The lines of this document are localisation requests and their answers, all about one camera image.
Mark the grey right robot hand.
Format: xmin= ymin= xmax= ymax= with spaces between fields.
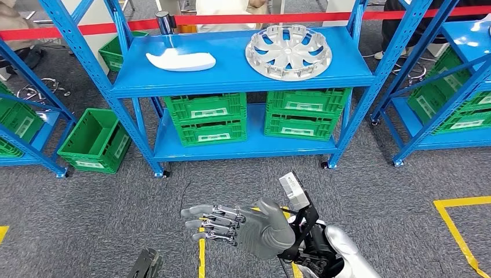
xmin=180 ymin=197 xmax=296 ymax=261

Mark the silver plastic wheel hubcap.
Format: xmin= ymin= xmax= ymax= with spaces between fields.
xmin=245 ymin=24 xmax=333 ymax=82

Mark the blue metal shelf rack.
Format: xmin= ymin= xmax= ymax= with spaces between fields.
xmin=0 ymin=36 xmax=78 ymax=179
xmin=38 ymin=0 xmax=436 ymax=179
xmin=370 ymin=0 xmax=491 ymax=167

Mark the robot left foot plate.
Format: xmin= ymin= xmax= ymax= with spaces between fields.
xmin=126 ymin=247 xmax=164 ymax=278

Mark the white plastic mirror cover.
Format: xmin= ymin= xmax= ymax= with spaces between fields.
xmin=145 ymin=47 xmax=217 ymax=72

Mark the open green plastic crate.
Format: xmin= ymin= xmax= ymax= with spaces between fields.
xmin=98 ymin=31 xmax=149 ymax=73
xmin=57 ymin=108 xmax=133 ymax=174

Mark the chrome swivel chair base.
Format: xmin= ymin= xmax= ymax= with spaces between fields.
xmin=16 ymin=78 xmax=72 ymax=104
xmin=391 ymin=61 xmax=427 ymax=86

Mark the white desk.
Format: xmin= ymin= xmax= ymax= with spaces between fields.
xmin=322 ymin=0 xmax=356 ymax=28

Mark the red barrier belt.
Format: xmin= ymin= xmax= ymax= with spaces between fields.
xmin=0 ymin=5 xmax=491 ymax=41

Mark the white cabinet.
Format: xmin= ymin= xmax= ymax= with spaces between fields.
xmin=61 ymin=0 xmax=126 ymax=62

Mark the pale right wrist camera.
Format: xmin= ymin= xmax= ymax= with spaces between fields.
xmin=279 ymin=171 xmax=312 ymax=212

